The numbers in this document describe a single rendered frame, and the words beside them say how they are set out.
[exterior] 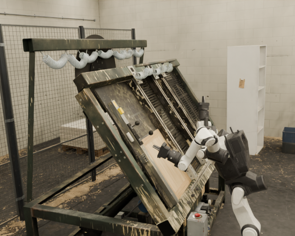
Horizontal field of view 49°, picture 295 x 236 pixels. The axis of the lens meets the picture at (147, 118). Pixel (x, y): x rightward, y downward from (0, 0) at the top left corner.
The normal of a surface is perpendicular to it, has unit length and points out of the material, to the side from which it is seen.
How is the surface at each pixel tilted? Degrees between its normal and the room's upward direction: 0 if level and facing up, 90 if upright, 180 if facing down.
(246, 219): 90
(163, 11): 90
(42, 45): 90
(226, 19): 90
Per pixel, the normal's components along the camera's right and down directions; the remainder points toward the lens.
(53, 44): 0.92, 0.04
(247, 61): -0.51, 0.20
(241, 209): -0.14, 0.55
